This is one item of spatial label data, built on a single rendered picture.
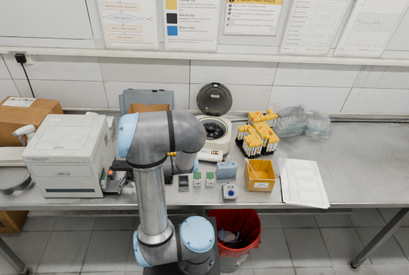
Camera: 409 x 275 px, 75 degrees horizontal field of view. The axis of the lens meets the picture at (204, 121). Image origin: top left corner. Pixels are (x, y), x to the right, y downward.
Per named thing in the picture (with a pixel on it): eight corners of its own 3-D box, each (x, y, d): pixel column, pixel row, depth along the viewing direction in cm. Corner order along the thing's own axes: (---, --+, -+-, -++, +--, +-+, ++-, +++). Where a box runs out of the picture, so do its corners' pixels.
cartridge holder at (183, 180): (178, 191, 134) (178, 187, 132) (178, 177, 141) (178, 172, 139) (188, 191, 135) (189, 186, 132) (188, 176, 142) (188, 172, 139)
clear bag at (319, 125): (299, 134, 173) (305, 117, 164) (299, 118, 185) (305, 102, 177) (332, 142, 169) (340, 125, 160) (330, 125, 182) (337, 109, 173)
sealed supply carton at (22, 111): (-5, 144, 151) (-21, 119, 139) (20, 118, 169) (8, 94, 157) (49, 149, 151) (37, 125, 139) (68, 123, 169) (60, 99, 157)
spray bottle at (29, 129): (29, 167, 140) (10, 133, 125) (36, 154, 147) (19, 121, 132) (45, 167, 141) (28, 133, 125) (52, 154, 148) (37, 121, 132)
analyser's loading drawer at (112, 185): (75, 193, 127) (73, 187, 124) (80, 182, 133) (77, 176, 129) (119, 193, 129) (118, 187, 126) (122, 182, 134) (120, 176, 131)
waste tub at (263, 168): (246, 191, 136) (249, 179, 130) (243, 171, 147) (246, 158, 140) (272, 192, 137) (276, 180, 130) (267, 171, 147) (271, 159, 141)
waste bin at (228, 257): (200, 280, 183) (204, 250, 155) (199, 229, 211) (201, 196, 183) (254, 278, 186) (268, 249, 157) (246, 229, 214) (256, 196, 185)
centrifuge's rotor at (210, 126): (195, 143, 153) (196, 134, 149) (199, 126, 165) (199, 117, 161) (222, 146, 153) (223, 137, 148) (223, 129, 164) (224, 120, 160)
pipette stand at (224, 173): (217, 183, 139) (219, 170, 133) (215, 172, 145) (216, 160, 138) (235, 181, 141) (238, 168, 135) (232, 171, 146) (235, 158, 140)
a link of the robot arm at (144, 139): (182, 269, 89) (173, 120, 66) (136, 278, 86) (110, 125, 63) (178, 240, 99) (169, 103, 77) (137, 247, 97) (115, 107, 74)
